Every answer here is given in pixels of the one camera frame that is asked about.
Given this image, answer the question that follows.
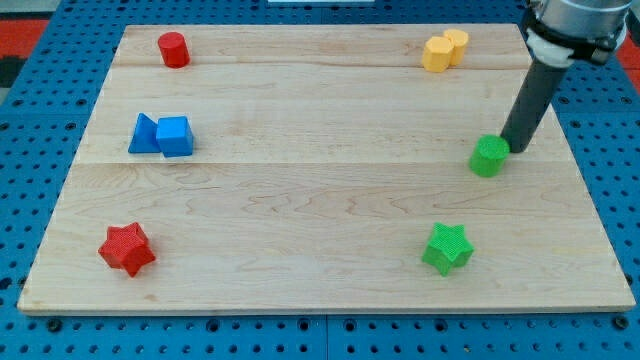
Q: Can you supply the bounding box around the green cylinder block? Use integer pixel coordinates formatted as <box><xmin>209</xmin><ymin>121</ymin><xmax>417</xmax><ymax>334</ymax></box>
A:
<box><xmin>469</xmin><ymin>134</ymin><xmax>510</xmax><ymax>178</ymax></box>

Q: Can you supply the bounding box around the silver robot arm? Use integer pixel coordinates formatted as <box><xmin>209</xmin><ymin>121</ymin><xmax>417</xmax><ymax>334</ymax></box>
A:
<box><xmin>522</xmin><ymin>0</ymin><xmax>632</xmax><ymax>68</ymax></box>

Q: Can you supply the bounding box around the green star block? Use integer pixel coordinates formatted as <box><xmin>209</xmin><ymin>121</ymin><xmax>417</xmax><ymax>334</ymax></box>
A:
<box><xmin>421</xmin><ymin>222</ymin><xmax>475</xmax><ymax>277</ymax></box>

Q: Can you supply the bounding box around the red star block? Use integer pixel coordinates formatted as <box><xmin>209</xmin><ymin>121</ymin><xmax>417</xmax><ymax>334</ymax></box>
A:
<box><xmin>98</xmin><ymin>222</ymin><xmax>156</xmax><ymax>277</ymax></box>

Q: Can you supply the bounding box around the wooden board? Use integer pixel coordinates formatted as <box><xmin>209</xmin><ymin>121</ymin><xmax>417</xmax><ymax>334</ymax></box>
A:
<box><xmin>18</xmin><ymin>24</ymin><xmax>636</xmax><ymax>316</ymax></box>

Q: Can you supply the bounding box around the blue cube block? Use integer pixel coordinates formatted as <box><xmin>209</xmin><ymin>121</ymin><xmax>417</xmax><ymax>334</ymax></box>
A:
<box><xmin>156</xmin><ymin>116</ymin><xmax>194</xmax><ymax>157</ymax></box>

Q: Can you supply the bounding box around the yellow hexagon block front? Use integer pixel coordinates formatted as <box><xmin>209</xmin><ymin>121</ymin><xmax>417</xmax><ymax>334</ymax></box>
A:
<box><xmin>421</xmin><ymin>36</ymin><xmax>454</xmax><ymax>73</ymax></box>

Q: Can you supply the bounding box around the yellow hexagon block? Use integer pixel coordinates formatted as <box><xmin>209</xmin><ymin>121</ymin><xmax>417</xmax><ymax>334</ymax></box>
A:
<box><xmin>443</xmin><ymin>28</ymin><xmax>469</xmax><ymax>66</ymax></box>
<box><xmin>421</xmin><ymin>36</ymin><xmax>454</xmax><ymax>73</ymax></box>

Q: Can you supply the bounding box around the blue triangle block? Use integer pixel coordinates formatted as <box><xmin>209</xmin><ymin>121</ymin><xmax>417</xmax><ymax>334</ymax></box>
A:
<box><xmin>128</xmin><ymin>113</ymin><xmax>160</xmax><ymax>154</ymax></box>

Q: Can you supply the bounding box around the red cylinder block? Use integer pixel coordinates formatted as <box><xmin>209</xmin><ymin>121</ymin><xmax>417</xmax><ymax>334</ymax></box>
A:
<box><xmin>157</xmin><ymin>31</ymin><xmax>191</xmax><ymax>68</ymax></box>

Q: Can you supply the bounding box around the yellow hexagon block rear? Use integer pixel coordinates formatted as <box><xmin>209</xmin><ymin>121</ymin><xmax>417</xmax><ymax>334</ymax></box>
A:
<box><xmin>443</xmin><ymin>28</ymin><xmax>469</xmax><ymax>66</ymax></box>

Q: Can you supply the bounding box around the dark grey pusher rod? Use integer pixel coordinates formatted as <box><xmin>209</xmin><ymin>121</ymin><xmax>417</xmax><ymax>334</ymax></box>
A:
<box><xmin>500</xmin><ymin>58</ymin><xmax>568</xmax><ymax>153</ymax></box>

